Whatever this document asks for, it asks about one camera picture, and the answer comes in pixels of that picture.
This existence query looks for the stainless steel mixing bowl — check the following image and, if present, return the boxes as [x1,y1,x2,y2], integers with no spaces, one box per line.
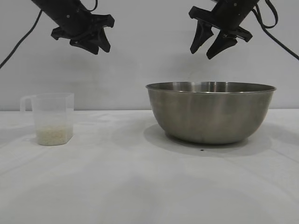
[145,81,277,145]

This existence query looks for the white rice grains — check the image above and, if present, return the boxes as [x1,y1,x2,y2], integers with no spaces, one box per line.
[36,125,73,146]

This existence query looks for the looped black gripper cable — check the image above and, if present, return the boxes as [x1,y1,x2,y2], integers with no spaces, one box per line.
[253,0,279,29]
[86,0,99,12]

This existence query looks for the looped black left gripper cable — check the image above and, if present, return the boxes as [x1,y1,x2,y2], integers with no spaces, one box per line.
[86,0,99,12]

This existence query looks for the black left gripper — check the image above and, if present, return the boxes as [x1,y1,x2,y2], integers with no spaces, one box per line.
[43,0,115,56]

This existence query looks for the long black arm cable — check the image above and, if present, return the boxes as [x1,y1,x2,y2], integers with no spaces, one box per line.
[259,21,299,60]
[0,9,43,70]

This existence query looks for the long black left arm cable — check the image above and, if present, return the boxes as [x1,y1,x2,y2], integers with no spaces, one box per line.
[0,9,43,70]

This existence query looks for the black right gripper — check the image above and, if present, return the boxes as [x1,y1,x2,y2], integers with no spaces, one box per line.
[189,0,259,60]

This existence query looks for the looped black right gripper cable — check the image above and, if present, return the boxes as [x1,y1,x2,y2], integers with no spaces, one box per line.
[253,0,279,29]

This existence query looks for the translucent plastic measuring cup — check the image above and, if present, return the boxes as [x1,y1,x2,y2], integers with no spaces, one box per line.
[20,92,75,147]

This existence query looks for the long black right arm cable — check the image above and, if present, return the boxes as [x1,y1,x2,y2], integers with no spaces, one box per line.
[259,21,299,60]

